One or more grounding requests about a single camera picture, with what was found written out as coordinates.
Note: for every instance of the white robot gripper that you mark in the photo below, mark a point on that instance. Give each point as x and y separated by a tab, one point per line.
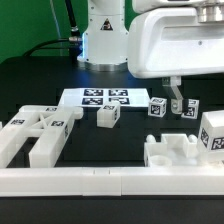
169	42

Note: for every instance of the white chair seat part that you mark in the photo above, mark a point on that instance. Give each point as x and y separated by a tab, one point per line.
172	150

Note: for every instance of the white front obstacle wall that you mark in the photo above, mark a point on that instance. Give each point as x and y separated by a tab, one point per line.
124	181

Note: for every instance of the white marker base plate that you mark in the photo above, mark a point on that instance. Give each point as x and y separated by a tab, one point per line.
96	97

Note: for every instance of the white chair back frame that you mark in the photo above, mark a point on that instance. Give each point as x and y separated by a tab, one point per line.
50	125

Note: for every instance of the small white tagged cube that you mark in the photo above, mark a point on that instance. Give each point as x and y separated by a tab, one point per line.
157	107
192	109

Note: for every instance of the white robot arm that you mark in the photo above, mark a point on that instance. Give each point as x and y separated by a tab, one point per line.
105	41

